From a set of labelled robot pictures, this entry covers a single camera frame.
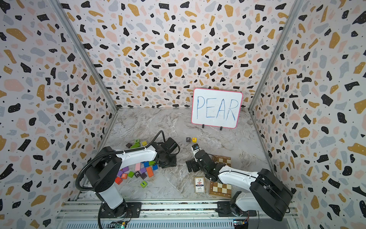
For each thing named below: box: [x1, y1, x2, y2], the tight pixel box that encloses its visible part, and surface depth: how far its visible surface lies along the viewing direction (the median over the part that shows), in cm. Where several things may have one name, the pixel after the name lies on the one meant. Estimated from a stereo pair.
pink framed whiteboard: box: [191, 87, 244, 129], surface depth 105 cm
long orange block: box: [146, 166, 154, 178], surface depth 89 cm
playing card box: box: [194, 176, 206, 194], surface depth 83 cm
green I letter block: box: [140, 180, 149, 189], surface depth 83 cm
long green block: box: [130, 142, 141, 149], surface depth 101 cm
